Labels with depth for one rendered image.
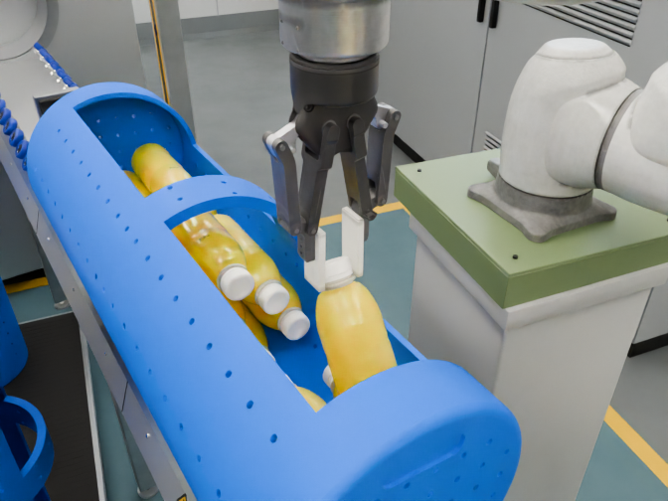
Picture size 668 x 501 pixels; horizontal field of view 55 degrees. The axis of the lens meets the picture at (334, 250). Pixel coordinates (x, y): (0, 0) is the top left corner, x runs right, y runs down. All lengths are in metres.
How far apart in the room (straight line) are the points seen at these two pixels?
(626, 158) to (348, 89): 0.53
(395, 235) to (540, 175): 1.96
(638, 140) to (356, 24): 0.54
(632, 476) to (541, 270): 1.27
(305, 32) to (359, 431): 0.31
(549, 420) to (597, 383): 0.11
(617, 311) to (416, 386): 0.70
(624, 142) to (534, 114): 0.13
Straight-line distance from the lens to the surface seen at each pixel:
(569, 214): 1.09
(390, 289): 2.63
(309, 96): 0.54
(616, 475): 2.17
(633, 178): 0.98
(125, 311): 0.77
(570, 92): 0.99
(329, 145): 0.57
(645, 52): 2.19
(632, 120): 0.97
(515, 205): 1.08
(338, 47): 0.51
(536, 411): 1.26
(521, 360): 1.12
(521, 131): 1.03
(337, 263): 0.65
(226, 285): 0.78
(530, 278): 1.00
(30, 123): 1.91
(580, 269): 1.06
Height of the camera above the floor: 1.63
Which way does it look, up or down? 35 degrees down
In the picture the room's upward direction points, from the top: straight up
